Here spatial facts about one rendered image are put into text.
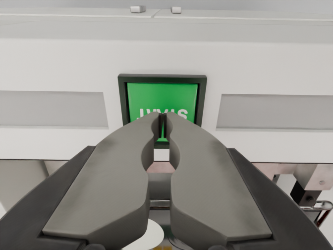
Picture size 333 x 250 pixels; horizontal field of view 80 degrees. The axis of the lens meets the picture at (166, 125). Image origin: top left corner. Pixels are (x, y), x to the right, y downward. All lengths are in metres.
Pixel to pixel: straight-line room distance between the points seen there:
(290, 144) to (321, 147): 0.03
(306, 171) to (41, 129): 0.30
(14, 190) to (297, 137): 0.27
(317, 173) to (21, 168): 0.34
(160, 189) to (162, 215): 0.09
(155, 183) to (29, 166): 0.21
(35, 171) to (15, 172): 0.03
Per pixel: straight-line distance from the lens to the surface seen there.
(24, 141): 0.19
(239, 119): 0.16
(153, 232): 0.37
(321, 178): 0.32
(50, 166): 0.28
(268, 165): 0.27
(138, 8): 0.47
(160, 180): 0.39
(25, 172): 0.27
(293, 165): 0.33
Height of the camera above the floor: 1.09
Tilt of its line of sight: 59 degrees down
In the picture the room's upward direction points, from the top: 180 degrees counter-clockwise
